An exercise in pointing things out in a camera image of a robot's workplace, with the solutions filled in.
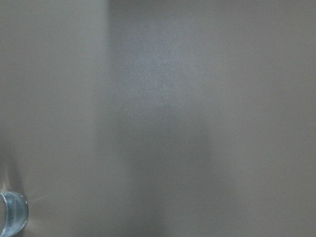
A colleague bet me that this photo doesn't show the glass sauce bottle metal spout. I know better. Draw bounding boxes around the glass sauce bottle metal spout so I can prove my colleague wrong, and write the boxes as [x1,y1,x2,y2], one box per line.
[0,192,29,237]

